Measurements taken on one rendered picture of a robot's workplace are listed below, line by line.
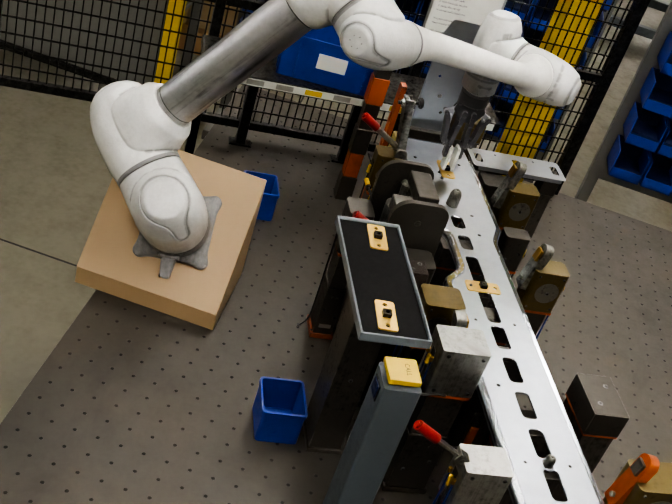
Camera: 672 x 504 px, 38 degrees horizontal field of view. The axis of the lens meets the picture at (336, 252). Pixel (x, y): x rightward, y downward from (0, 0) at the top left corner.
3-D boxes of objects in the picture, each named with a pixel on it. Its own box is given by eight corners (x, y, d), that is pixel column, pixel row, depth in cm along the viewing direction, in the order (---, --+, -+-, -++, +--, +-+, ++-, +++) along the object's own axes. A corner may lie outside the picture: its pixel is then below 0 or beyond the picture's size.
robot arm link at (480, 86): (506, 82, 244) (497, 102, 247) (497, 65, 251) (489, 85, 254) (472, 75, 242) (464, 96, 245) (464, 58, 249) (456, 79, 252)
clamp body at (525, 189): (504, 298, 282) (551, 199, 262) (466, 293, 279) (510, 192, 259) (498, 284, 287) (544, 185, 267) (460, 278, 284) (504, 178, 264)
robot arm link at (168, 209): (159, 267, 229) (145, 249, 208) (125, 199, 232) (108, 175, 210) (221, 235, 231) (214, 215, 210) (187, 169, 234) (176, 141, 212)
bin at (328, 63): (376, 99, 285) (389, 59, 278) (274, 72, 281) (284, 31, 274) (376, 75, 299) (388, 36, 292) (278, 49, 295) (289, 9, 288)
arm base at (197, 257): (127, 271, 234) (123, 267, 229) (149, 183, 239) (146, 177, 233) (202, 287, 235) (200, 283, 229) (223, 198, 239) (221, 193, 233)
